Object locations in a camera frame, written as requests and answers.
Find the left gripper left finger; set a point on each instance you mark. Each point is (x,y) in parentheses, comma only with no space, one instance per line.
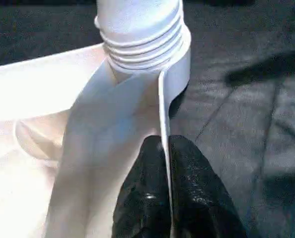
(145,193)

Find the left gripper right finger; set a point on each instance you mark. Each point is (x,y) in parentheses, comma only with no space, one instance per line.
(199,198)

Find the white plastic table top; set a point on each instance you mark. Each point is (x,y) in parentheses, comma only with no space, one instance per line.
(100,119)

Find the white plastic table leg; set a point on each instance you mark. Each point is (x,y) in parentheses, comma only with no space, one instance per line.
(140,29)

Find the black work mat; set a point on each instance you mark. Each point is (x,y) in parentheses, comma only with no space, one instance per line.
(249,124)

